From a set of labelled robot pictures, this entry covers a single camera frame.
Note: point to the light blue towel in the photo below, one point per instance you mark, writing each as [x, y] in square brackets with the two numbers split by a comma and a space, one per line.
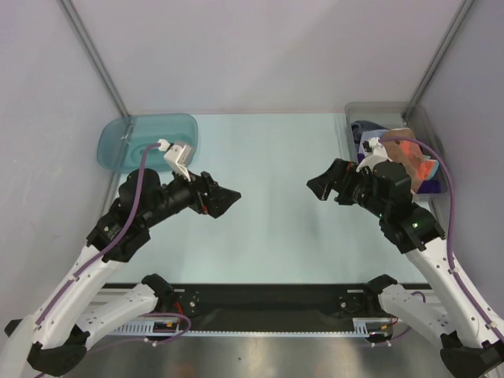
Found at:
[368, 138]

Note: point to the right aluminium corner post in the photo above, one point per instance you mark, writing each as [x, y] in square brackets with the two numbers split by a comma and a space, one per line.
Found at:
[461, 15]

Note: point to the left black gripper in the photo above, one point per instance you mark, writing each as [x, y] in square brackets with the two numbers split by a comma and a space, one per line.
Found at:
[219, 201]

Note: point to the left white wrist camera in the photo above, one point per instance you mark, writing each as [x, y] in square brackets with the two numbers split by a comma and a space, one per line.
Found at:
[177, 155]

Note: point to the dark blue grey towel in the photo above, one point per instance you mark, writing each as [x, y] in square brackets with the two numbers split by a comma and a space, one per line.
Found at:
[360, 126]

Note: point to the brown orange towel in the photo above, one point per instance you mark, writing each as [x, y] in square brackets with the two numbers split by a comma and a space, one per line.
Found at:
[400, 149]

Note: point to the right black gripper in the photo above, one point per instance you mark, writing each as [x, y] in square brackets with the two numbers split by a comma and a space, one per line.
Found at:
[342, 184]

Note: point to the left aluminium corner post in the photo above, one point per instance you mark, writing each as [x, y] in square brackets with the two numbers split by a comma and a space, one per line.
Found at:
[84, 38]

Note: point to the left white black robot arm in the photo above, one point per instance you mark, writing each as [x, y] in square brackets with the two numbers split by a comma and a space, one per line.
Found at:
[56, 338]

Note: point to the aluminium corner post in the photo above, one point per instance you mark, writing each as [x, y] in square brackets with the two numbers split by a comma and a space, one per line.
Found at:
[84, 38]
[461, 15]

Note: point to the clear grey plastic bin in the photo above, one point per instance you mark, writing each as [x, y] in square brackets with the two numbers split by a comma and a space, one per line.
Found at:
[391, 115]

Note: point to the teal plastic bin lid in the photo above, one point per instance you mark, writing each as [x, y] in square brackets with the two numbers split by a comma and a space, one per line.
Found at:
[123, 141]

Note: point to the purple towel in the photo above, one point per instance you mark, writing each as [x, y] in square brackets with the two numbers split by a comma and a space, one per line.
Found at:
[430, 187]

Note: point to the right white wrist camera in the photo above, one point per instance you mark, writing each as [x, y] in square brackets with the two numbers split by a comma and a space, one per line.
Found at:
[375, 153]

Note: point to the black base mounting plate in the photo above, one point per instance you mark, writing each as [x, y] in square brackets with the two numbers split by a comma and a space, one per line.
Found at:
[273, 307]

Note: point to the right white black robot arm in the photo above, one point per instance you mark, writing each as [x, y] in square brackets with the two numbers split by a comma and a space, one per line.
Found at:
[467, 333]

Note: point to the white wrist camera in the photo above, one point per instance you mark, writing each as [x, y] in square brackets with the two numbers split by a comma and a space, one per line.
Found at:
[177, 155]
[375, 153]

